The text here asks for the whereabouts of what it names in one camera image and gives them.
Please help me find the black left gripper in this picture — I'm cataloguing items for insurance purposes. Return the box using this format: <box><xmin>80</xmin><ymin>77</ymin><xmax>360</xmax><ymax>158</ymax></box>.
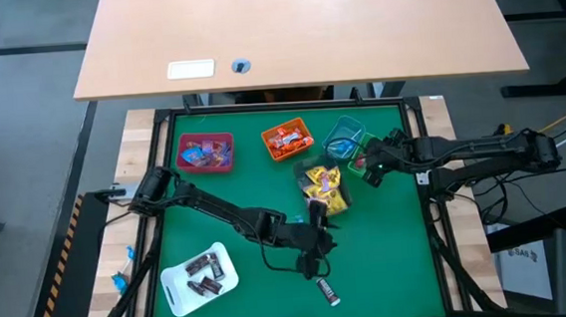
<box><xmin>280</xmin><ymin>197</ymin><xmax>341</xmax><ymax>282</ymax></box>

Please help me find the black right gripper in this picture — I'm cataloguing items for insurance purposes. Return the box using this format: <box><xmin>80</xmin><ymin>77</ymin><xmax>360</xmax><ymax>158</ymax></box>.
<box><xmin>359</xmin><ymin>127</ymin><xmax>414</xmax><ymax>189</ymax></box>

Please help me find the clear grey plastic bin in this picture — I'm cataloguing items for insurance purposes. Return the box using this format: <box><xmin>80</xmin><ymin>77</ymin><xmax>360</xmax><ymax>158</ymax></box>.
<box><xmin>292</xmin><ymin>152</ymin><xmax>356</xmax><ymax>221</ymax></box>

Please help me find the yellow sour candy packet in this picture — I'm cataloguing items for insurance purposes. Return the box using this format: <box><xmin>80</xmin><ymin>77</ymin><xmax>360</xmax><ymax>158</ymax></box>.
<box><xmin>322</xmin><ymin>166</ymin><xmax>343</xmax><ymax>189</ymax></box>
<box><xmin>305</xmin><ymin>164</ymin><xmax>329</xmax><ymax>185</ymax></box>
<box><xmin>323</xmin><ymin>188</ymin><xmax>351</xmax><ymax>217</ymax></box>
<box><xmin>303</xmin><ymin>183</ymin><xmax>330</xmax><ymax>202</ymax></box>

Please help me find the dark brown chocolate bar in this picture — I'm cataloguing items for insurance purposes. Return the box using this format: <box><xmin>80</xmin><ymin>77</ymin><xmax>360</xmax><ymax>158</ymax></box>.
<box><xmin>185</xmin><ymin>279</ymin><xmax>206</xmax><ymax>298</ymax></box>
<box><xmin>207</xmin><ymin>252</ymin><xmax>226</xmax><ymax>282</ymax></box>
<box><xmin>184</xmin><ymin>253</ymin><xmax>215</xmax><ymax>278</ymax></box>
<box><xmin>315</xmin><ymin>275</ymin><xmax>343</xmax><ymax>309</ymax></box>

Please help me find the dark brown chocolate packet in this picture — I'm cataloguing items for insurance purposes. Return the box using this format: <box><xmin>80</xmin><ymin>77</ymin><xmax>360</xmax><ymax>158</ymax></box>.
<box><xmin>199</xmin><ymin>275</ymin><xmax>224</xmax><ymax>296</ymax></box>

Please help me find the blue purple candy packet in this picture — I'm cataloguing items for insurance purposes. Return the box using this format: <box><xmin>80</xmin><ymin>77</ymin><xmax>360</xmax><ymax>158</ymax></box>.
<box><xmin>180</xmin><ymin>146</ymin><xmax>207</xmax><ymax>168</ymax></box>

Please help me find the green plastic basket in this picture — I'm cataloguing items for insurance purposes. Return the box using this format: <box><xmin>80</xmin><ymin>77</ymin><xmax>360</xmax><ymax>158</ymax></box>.
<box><xmin>344</xmin><ymin>131</ymin><xmax>380</xmax><ymax>178</ymax></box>

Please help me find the teal plastic bin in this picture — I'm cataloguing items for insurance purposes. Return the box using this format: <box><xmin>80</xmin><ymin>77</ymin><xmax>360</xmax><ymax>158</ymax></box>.
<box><xmin>319</xmin><ymin>113</ymin><xmax>368</xmax><ymax>162</ymax></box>

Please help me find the orange plastic basket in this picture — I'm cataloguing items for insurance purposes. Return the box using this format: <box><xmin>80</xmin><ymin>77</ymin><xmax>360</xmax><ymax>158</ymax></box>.
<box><xmin>259</xmin><ymin>116</ymin><xmax>317</xmax><ymax>163</ymax></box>

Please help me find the white plastic bin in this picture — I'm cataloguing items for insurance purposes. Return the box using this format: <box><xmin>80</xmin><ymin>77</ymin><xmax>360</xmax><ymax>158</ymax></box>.
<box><xmin>157</xmin><ymin>238</ymin><xmax>243</xmax><ymax>317</ymax></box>

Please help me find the red plastic basket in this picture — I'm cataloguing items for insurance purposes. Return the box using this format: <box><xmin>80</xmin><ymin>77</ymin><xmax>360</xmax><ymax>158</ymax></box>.
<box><xmin>173</xmin><ymin>129</ymin><xmax>238</xmax><ymax>176</ymax></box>

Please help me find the tan wooden desk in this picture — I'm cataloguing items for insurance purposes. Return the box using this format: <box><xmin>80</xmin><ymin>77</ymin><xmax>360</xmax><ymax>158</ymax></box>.
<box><xmin>66</xmin><ymin>0</ymin><xmax>531</xmax><ymax>105</ymax></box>

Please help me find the round grey desk grommet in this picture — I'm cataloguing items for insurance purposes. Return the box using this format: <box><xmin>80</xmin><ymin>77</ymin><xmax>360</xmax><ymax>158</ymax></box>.
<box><xmin>230</xmin><ymin>57</ymin><xmax>253</xmax><ymax>75</ymax></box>

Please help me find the white rectangular desk plate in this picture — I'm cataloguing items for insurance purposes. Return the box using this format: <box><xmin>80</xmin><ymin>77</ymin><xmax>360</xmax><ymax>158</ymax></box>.
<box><xmin>165</xmin><ymin>58</ymin><xmax>217</xmax><ymax>82</ymax></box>

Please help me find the black ramp with hazard stripes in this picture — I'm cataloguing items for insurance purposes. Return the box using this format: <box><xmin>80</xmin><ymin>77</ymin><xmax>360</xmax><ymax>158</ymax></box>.
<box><xmin>18</xmin><ymin>189</ymin><xmax>121</xmax><ymax>317</ymax></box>

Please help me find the black table frame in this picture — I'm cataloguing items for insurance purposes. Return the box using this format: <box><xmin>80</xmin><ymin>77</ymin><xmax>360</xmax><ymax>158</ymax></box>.
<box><xmin>109</xmin><ymin>88</ymin><xmax>475</xmax><ymax>317</ymax></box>

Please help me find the yellow cable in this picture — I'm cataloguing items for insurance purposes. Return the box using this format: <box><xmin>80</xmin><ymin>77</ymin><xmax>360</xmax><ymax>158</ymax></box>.
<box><xmin>499</xmin><ymin>112</ymin><xmax>566</xmax><ymax>139</ymax></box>

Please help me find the black desk frame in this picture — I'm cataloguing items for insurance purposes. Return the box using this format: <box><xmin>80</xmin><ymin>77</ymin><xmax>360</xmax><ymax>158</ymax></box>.
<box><xmin>481</xmin><ymin>0</ymin><xmax>566</xmax><ymax>101</ymax></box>

